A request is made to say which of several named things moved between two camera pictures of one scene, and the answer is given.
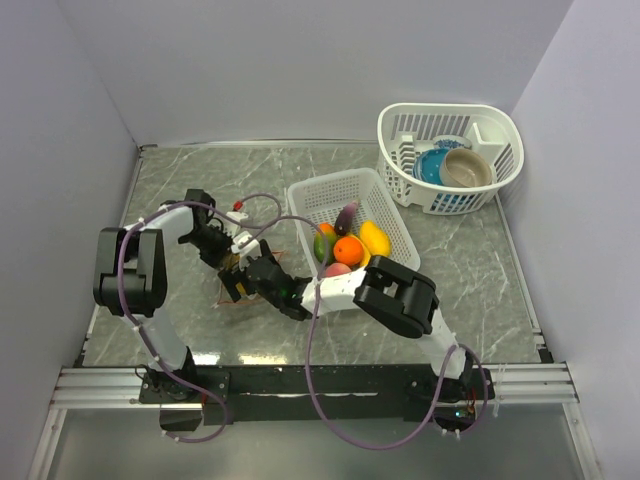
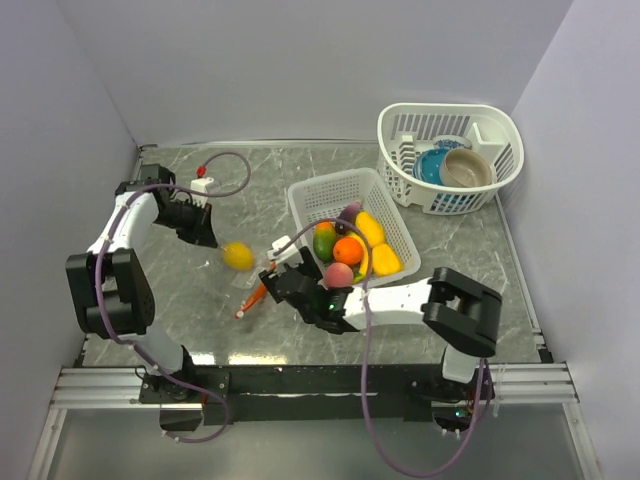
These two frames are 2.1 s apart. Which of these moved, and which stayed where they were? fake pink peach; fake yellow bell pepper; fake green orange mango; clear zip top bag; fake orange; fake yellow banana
Moved: clear zip top bag; fake yellow bell pepper
Stayed: fake pink peach; fake green orange mango; fake orange; fake yellow banana
